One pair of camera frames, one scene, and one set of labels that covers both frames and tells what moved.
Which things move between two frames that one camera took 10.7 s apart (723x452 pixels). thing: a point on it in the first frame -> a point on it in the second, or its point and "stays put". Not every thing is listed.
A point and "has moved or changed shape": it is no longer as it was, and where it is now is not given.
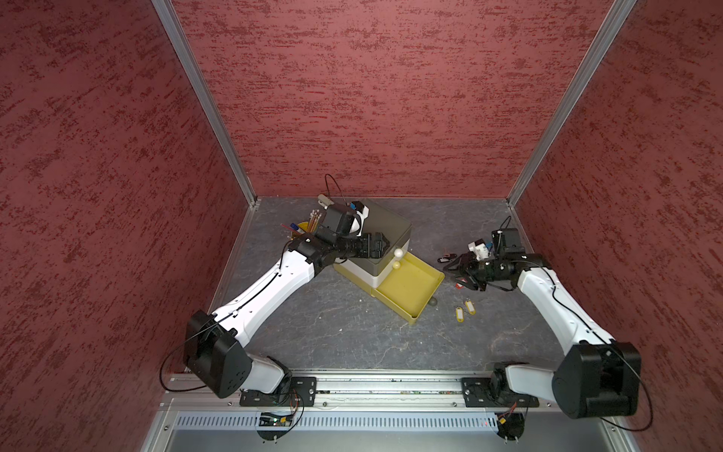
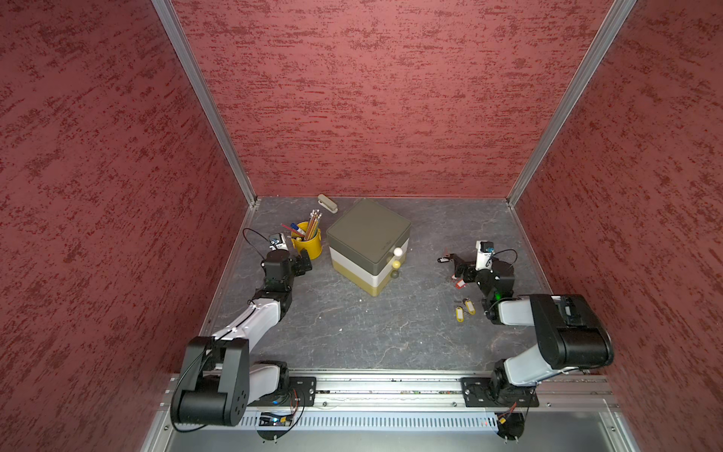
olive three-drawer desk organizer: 368,273 has moved or changed shape
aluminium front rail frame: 377,413 stays put
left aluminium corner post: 205,93 stays put
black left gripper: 377,251 -> 300,268
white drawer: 376,281 stays put
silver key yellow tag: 471,308 stays put
